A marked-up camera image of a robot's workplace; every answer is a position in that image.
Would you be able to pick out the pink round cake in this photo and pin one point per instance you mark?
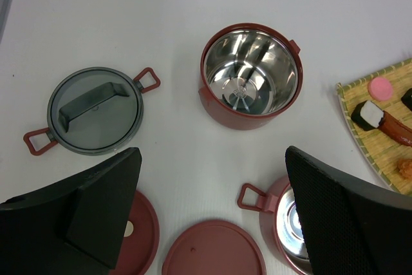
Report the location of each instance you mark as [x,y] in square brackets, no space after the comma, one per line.
[380,89]

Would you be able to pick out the orange fried food piece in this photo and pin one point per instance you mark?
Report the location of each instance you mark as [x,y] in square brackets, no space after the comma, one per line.
[405,167]

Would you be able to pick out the brown eel slice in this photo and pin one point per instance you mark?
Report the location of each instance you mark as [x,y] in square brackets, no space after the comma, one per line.
[395,130]

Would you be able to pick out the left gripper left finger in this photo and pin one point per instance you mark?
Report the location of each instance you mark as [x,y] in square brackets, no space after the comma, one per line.
[73,226]

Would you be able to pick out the bamboo serving mat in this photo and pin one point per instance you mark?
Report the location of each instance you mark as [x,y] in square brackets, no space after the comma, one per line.
[381,152]

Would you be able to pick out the grey transparent lid with handles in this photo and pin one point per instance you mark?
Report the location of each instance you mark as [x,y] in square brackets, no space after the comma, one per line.
[93,111]

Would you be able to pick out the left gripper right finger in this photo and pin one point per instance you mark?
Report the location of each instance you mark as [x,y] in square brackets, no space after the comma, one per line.
[350,226]

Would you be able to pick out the black sushi roll with orange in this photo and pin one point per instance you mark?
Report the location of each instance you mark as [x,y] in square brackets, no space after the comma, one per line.
[407,99]

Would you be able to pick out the dark red lid right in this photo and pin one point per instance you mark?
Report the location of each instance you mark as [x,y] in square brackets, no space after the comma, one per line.
[214,247]

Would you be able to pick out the dark red lid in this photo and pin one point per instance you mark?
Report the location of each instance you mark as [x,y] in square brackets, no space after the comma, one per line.
[214,247]
[141,239]

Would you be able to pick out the pink steel-lined pot with handles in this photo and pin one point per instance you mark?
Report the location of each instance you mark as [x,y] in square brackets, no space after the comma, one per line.
[279,222]

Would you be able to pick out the dark red steel-lined pot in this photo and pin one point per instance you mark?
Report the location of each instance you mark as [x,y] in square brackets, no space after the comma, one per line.
[249,74]

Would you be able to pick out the black white sushi roll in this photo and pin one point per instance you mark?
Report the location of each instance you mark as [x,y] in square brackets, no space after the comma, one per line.
[367,115]

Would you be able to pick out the dark red lid left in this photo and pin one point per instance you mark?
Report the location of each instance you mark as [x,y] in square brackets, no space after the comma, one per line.
[141,239]

